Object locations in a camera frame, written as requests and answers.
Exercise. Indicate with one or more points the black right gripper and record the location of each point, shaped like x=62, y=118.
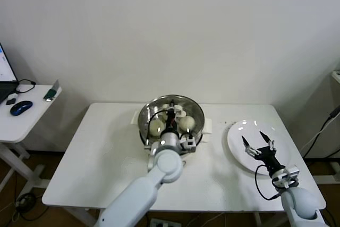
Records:
x=267, y=159

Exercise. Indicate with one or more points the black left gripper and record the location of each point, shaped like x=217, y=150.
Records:
x=172, y=125

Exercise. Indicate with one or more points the white steamed baozi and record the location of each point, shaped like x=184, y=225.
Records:
x=154, y=129
x=188, y=123

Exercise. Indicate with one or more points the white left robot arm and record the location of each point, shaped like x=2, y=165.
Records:
x=148, y=189

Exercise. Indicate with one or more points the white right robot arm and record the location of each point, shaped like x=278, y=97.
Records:
x=302, y=203

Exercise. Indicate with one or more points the perforated steel steamer basket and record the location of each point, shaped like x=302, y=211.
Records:
x=142, y=138

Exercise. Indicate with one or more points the white round plate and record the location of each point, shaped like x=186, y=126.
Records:
x=239, y=142

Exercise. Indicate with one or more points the white electric cooker pot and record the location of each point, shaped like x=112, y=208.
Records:
x=189, y=155

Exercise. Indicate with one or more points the white table leg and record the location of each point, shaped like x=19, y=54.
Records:
x=259, y=220

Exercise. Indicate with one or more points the white stand base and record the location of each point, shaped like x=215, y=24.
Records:
x=326, y=180

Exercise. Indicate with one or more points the white shelf edge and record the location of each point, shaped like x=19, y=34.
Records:
x=336, y=76

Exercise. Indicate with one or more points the white floor power strip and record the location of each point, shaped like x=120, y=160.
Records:
x=164, y=223

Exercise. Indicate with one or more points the green phone stand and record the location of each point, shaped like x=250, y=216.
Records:
x=51, y=93

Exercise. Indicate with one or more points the white side table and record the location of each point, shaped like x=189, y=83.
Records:
x=29, y=123

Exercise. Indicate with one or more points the blue computer mouse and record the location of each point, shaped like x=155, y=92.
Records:
x=20, y=108

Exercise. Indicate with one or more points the small black adapter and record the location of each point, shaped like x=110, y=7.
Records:
x=10, y=102

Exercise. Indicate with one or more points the black laptop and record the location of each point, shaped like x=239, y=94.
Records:
x=5, y=88

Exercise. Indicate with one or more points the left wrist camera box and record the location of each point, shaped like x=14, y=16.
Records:
x=189, y=144

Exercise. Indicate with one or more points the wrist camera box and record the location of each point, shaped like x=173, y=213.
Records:
x=288, y=176
x=189, y=144

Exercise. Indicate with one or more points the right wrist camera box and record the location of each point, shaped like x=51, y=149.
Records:
x=288, y=176

